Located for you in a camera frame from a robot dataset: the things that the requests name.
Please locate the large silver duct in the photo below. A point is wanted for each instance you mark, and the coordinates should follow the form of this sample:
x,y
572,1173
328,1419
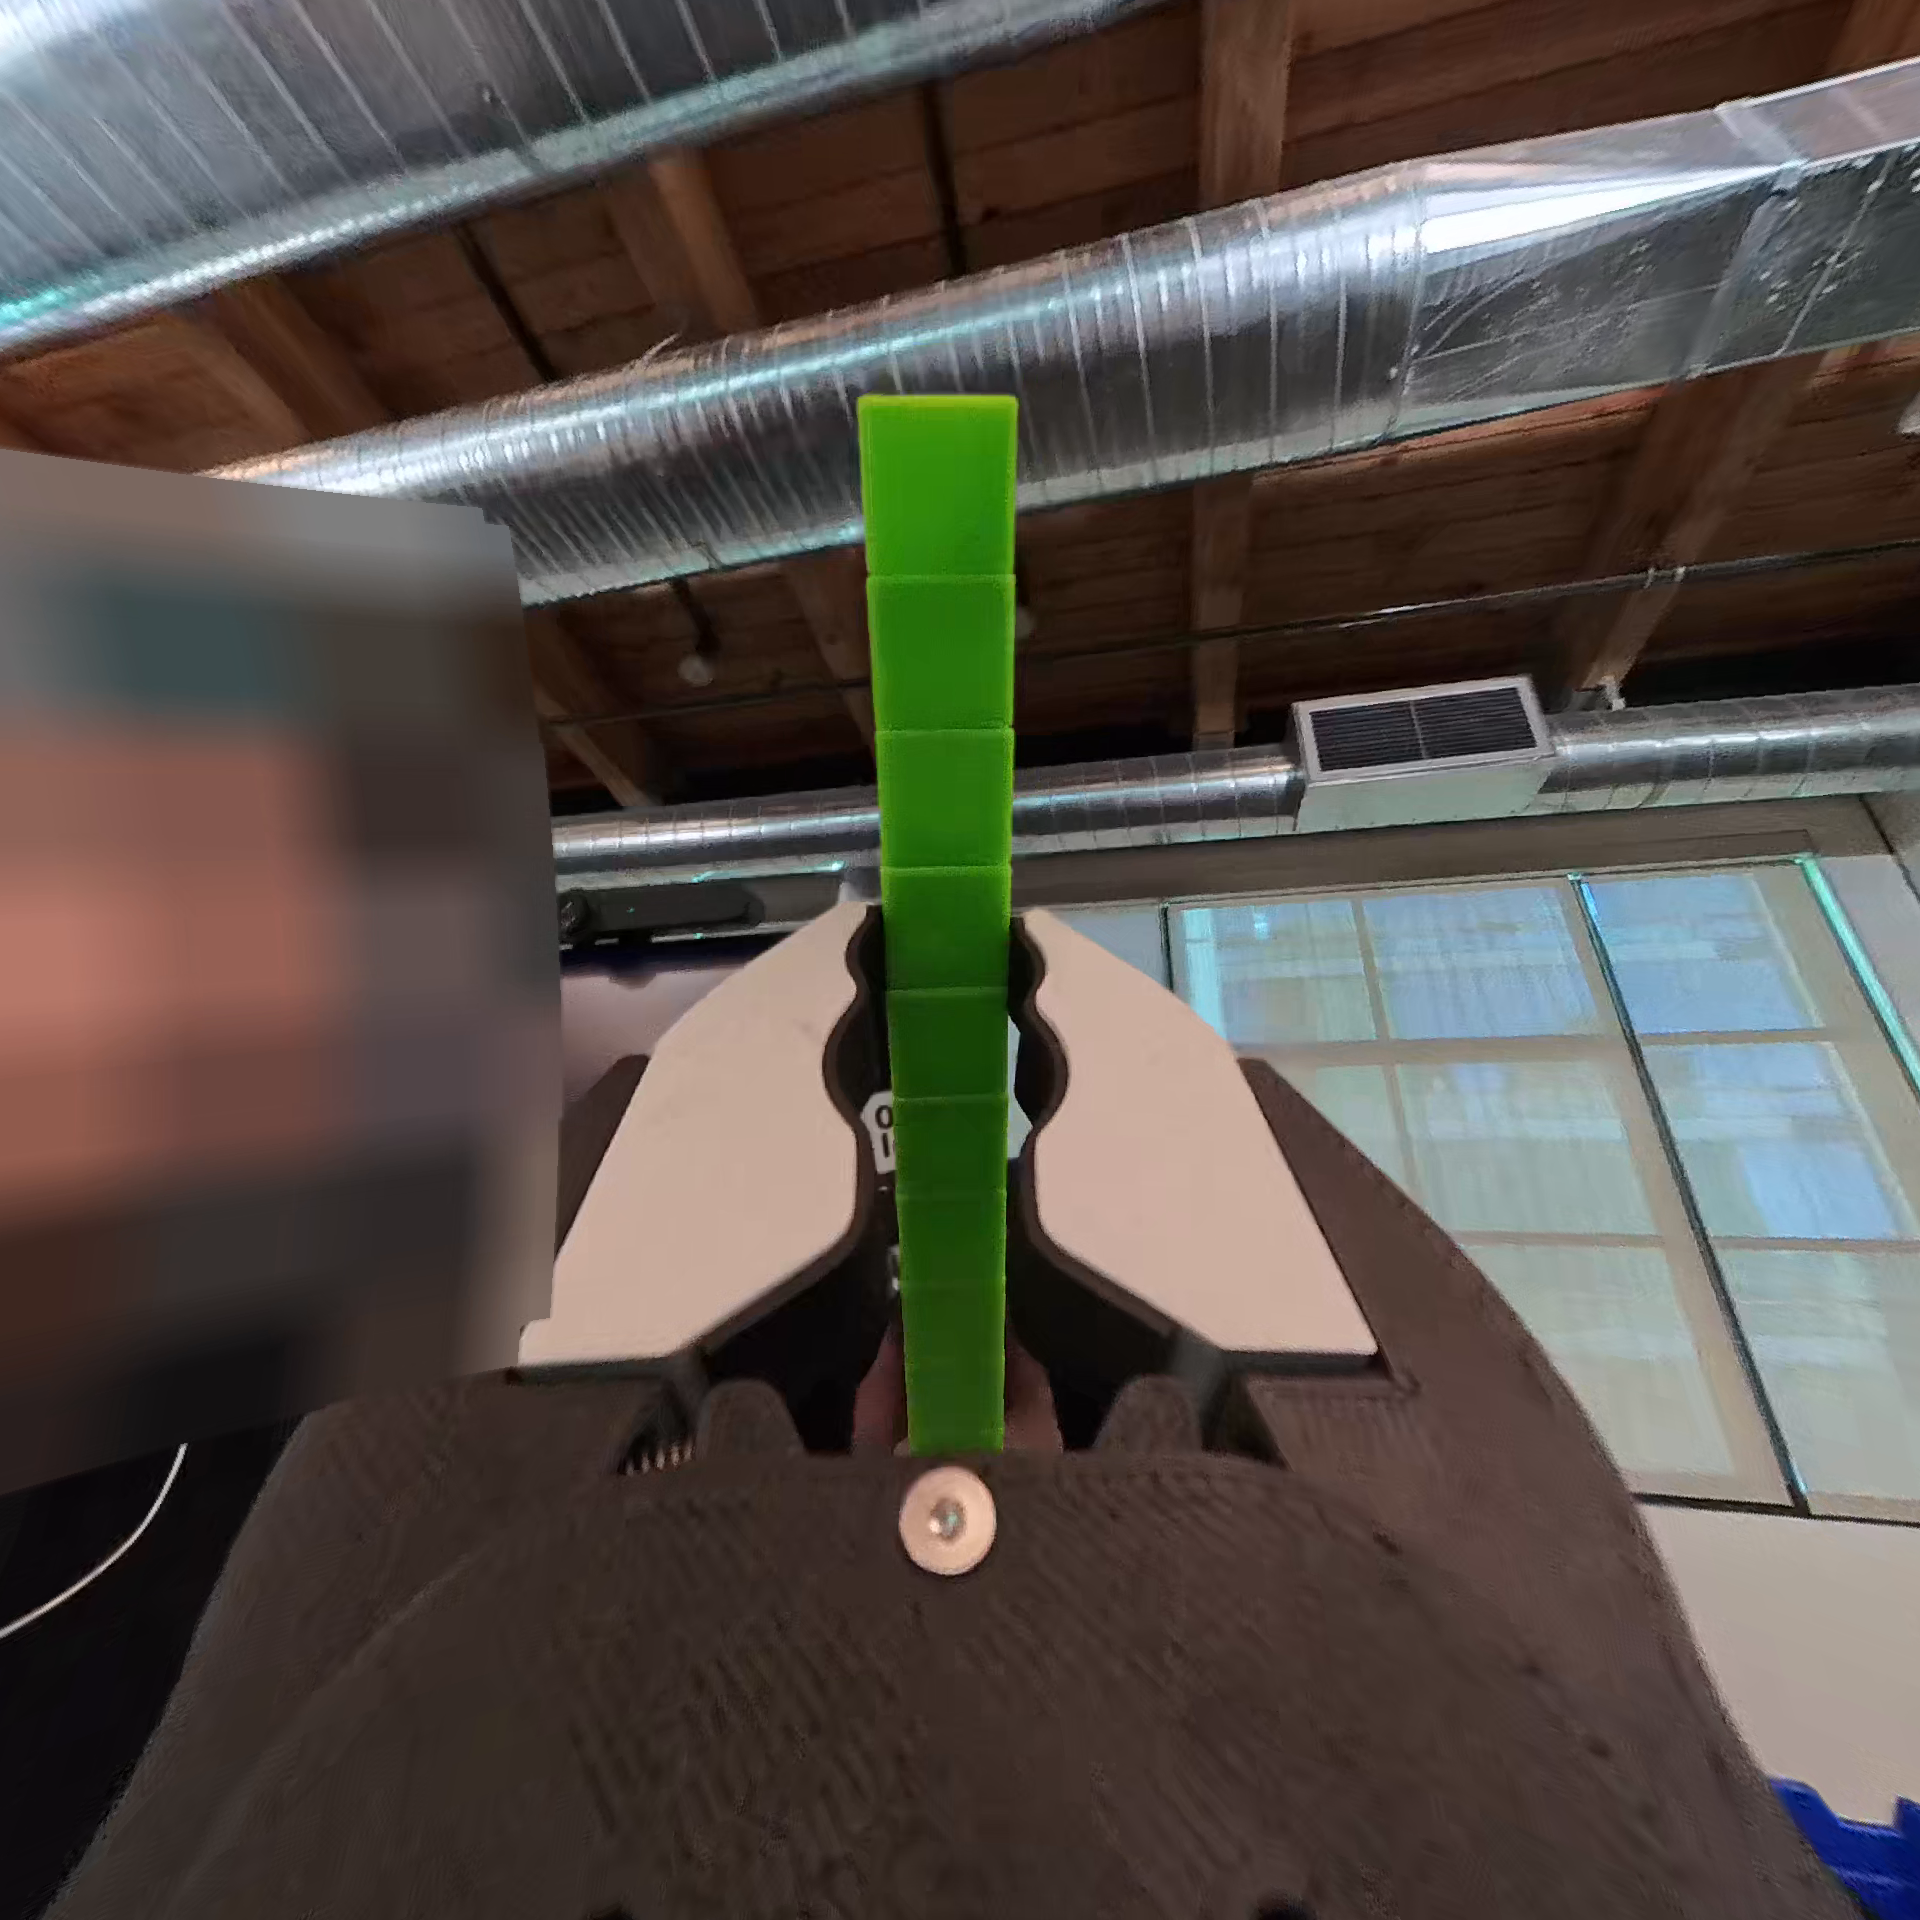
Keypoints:
x,y
1201,330

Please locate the wide insulated silver duct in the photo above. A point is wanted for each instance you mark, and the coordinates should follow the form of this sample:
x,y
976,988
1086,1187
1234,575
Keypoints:
x,y
450,120

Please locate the black video bar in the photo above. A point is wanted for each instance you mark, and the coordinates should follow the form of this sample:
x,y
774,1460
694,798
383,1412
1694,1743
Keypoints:
x,y
662,909

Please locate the long green block bar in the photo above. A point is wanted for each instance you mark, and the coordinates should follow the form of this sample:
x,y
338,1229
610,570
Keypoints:
x,y
938,751

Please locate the dark wall board yellow logo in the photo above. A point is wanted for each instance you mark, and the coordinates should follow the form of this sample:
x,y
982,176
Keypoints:
x,y
674,1004

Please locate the blue plastic bin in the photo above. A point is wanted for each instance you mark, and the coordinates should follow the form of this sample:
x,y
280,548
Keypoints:
x,y
1862,1862

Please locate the person's left hand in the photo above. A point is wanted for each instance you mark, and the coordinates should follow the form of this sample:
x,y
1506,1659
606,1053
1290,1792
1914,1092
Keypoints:
x,y
883,1402

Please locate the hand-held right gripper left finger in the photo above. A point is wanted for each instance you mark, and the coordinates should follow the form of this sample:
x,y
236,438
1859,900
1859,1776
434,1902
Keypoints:
x,y
705,1186

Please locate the large paned window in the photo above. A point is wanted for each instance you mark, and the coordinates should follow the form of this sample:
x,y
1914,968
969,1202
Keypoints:
x,y
1499,1126

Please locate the white vent grille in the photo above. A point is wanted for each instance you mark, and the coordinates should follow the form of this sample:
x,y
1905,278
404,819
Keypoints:
x,y
1417,728

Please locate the spiral silver duct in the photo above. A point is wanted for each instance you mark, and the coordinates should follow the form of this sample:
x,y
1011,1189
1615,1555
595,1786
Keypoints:
x,y
1126,803

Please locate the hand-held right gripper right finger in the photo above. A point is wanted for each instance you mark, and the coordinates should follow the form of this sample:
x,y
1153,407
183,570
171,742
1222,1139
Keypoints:
x,y
1185,1202

